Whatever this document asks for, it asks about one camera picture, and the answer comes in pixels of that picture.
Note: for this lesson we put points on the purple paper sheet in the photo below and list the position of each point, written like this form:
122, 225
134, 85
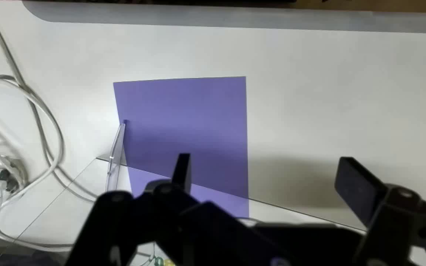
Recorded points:
183, 123

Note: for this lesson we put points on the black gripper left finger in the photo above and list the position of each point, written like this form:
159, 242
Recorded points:
182, 172

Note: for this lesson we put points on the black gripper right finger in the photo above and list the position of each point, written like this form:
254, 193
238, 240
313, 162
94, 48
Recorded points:
358, 190

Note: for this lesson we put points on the clear acrylic panel foot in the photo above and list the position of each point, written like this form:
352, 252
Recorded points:
118, 157

